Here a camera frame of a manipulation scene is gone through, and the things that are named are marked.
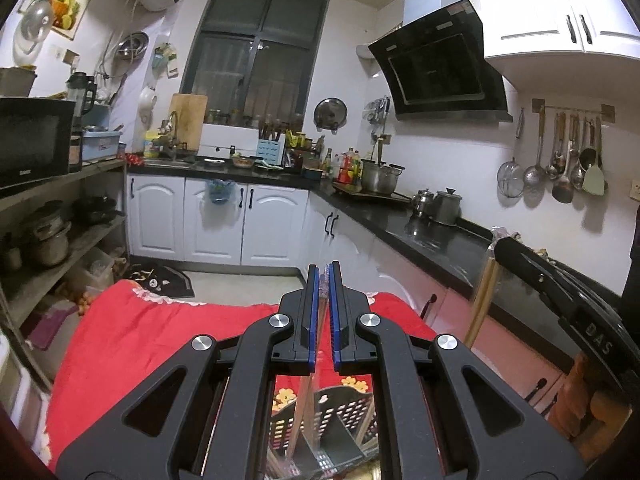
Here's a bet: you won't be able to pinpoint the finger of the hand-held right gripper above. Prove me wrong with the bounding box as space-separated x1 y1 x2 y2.
492 237 581 318

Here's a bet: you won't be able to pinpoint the black frying pan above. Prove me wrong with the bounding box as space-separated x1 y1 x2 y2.
74 195 126 226

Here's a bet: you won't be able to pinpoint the framed fruit picture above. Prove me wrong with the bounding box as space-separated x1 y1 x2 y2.
20 0 92 41

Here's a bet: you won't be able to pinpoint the glass pot lid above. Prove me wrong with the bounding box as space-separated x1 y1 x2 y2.
12 0 56 63

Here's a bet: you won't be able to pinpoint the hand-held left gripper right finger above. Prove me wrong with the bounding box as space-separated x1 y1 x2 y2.
327 261 587 480

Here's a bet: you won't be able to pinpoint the black range hood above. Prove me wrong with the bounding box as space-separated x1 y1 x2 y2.
367 0 514 123

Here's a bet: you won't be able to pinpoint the row of hanging kitchen utensils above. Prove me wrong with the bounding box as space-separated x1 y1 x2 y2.
496 107 610 206

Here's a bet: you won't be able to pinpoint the wooden cutting board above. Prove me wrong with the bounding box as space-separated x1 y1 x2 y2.
166 92 208 152

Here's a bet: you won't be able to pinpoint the black blender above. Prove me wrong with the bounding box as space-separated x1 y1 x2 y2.
67 71 97 116

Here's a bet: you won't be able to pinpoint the wall sponge holder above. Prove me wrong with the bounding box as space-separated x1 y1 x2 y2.
152 44 180 78

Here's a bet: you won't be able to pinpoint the person's right hand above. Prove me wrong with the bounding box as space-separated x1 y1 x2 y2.
547 352 633 463

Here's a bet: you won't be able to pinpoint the white countertop box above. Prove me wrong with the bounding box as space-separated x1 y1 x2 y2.
197 123 261 158

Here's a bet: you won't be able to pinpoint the black microwave oven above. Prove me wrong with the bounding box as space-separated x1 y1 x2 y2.
0 97 77 188

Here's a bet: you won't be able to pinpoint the metal shelf rack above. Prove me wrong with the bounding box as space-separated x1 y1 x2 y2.
0 157 128 341

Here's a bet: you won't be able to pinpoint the white plastic drawer unit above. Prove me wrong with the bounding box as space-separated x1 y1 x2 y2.
0 332 51 426

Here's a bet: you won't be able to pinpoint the black kitchen countertop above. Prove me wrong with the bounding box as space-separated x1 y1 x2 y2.
125 152 621 301

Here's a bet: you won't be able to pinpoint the blue plastic basket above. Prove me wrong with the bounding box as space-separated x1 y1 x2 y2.
81 127 123 162

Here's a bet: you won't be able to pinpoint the small steel kettle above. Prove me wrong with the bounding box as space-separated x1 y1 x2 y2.
411 188 435 217

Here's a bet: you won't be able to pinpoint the dark framed window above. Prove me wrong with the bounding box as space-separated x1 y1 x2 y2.
179 0 332 126

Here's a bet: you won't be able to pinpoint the red floral blanket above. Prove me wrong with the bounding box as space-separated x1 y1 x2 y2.
42 280 441 480

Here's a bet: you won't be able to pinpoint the white base cabinets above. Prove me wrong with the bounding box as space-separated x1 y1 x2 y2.
125 172 576 411

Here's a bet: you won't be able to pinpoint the stacked steel pots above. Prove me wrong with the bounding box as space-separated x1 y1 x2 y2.
22 200 73 267

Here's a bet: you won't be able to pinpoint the stainless steel stockpot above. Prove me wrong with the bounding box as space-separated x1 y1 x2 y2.
360 157 406 195

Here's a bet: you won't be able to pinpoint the blue plastic bag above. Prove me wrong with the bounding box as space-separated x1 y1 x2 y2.
206 177 237 206

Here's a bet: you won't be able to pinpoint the dark green plastic utensil holder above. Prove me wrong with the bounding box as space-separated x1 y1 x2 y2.
265 387 381 480

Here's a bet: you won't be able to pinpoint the grey box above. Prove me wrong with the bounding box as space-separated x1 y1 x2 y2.
0 66 38 98

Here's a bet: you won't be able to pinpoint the dark patterned doormat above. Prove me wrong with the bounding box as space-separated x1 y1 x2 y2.
122 262 196 301

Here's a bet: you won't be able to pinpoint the white hanging pot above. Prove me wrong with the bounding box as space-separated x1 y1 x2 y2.
138 85 158 131

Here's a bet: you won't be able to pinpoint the wall utensil rail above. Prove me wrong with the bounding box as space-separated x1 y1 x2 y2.
531 98 617 121

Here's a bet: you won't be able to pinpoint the white wall cabinet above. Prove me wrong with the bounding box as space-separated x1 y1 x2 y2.
474 0 640 78

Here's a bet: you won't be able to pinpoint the steel pot lid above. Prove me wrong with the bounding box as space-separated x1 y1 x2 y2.
313 97 348 133

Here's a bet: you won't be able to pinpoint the hanging steel bowl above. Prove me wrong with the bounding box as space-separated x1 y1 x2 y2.
116 31 151 61

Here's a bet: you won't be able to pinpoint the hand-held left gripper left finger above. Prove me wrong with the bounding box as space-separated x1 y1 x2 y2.
54 264 321 480

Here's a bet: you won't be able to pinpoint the plastic-wrapped chopstick pair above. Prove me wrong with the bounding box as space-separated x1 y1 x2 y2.
285 264 333 480
462 225 523 346

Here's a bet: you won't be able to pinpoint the cooking oil bottles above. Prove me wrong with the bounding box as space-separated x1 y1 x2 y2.
337 147 363 186

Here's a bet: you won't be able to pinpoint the blue knife block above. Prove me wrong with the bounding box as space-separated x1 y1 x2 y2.
256 125 287 161

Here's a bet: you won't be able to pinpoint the sink faucet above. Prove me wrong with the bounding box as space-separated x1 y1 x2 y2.
159 111 181 153

